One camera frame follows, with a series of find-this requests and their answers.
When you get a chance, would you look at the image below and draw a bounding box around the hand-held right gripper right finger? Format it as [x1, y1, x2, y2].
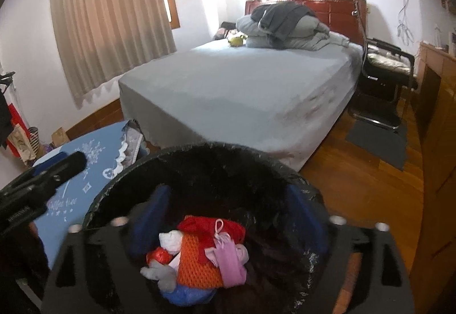
[286, 183, 416, 314]

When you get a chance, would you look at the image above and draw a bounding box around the large orange foam net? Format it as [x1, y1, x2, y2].
[176, 235, 226, 290]

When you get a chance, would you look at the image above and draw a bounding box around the black pillow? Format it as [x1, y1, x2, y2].
[214, 22, 237, 40]

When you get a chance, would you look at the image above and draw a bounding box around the red plastic bag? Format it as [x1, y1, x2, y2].
[177, 216, 247, 255]

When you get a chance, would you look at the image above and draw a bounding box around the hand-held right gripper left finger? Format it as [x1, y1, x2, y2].
[41, 184, 172, 314]

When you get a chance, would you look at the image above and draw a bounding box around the pink face mask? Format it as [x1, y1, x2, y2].
[207, 219, 249, 288]

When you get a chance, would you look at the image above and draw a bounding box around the grey floor mat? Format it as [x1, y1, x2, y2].
[345, 118, 408, 172]

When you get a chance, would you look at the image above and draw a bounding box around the red hanging bag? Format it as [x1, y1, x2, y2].
[7, 104, 24, 158]

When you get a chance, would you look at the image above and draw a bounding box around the folded grey quilt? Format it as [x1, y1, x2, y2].
[246, 16, 351, 51]

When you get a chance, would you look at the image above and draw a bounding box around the brown paper bag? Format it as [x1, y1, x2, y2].
[52, 127, 71, 148]

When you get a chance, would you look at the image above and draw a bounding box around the red shiny wrapper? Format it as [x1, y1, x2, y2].
[147, 247, 172, 266]

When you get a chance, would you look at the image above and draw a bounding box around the grey pillow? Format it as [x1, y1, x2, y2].
[236, 15, 271, 39]

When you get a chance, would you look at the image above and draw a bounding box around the dark grey clothing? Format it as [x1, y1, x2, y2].
[250, 2, 317, 41]

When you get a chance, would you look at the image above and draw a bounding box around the wide beige curtain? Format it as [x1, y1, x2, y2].
[48, 0, 178, 110]

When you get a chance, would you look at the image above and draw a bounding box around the hanging black clothing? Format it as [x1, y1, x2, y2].
[0, 72, 15, 151]

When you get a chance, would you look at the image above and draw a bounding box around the wooden desk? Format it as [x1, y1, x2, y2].
[410, 41, 456, 298]

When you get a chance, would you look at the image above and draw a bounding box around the red wooden headboard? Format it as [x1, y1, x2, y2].
[244, 0, 367, 46]

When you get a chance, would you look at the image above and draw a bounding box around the blue plastic bag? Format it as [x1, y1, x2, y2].
[162, 285, 218, 307]

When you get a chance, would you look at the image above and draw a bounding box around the bed with grey sheet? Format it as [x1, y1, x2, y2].
[117, 38, 364, 172]

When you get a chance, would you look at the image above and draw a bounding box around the black lined trash bin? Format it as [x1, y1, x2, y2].
[84, 142, 330, 314]

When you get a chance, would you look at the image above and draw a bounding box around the striped bag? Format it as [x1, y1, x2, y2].
[28, 127, 44, 158]

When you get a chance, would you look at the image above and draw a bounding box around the grey tissue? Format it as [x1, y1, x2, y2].
[140, 259, 179, 292]

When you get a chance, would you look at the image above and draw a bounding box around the blue printed tablecloth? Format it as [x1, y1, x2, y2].
[32, 121, 147, 265]

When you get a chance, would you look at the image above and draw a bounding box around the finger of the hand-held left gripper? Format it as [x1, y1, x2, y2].
[12, 151, 88, 196]

